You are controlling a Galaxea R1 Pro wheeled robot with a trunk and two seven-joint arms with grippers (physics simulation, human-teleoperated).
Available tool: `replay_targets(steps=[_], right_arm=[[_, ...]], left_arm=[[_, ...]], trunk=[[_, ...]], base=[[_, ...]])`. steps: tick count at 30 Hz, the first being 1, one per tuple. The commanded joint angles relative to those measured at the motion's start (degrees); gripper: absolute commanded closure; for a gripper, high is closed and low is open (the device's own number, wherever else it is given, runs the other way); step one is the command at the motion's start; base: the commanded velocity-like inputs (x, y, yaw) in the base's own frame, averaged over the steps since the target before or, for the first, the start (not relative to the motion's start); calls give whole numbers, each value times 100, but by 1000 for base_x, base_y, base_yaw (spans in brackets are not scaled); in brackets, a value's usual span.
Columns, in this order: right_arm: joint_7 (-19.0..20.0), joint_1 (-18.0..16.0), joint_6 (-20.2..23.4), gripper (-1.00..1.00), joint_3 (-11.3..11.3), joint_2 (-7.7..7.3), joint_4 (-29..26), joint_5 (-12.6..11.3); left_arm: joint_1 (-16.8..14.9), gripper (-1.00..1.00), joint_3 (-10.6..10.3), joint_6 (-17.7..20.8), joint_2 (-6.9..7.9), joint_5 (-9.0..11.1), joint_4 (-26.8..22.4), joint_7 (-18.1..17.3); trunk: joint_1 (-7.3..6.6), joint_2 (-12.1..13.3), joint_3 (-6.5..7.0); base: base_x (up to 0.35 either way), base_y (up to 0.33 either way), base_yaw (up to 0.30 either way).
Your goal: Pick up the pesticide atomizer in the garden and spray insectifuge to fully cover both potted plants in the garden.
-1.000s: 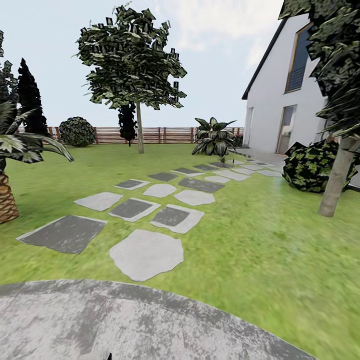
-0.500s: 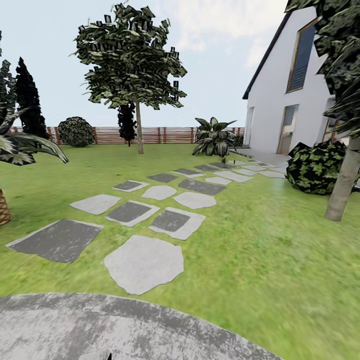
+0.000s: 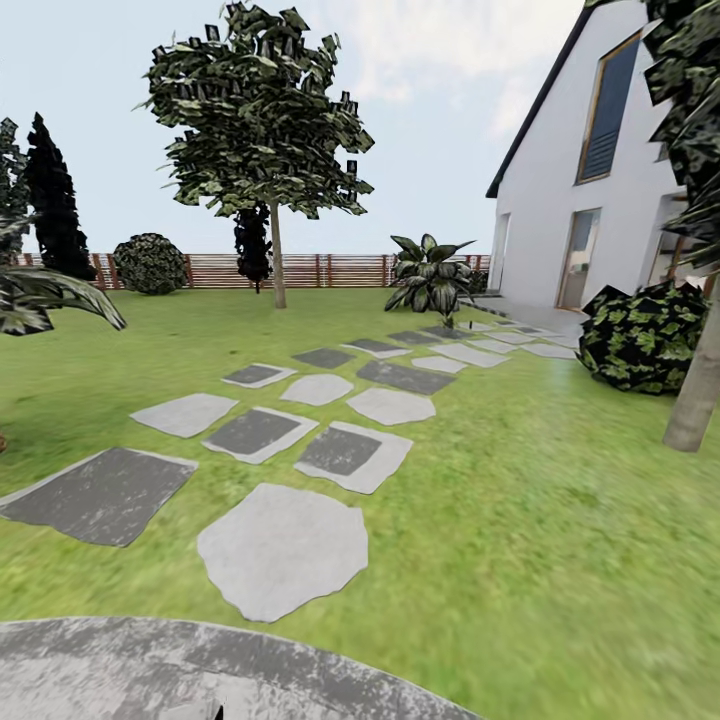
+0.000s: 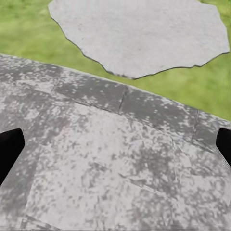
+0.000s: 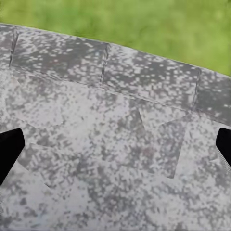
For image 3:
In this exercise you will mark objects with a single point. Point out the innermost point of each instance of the fixed window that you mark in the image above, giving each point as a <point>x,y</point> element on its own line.
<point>578,259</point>

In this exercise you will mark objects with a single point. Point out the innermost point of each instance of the door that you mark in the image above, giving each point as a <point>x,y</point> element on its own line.
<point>673,245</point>

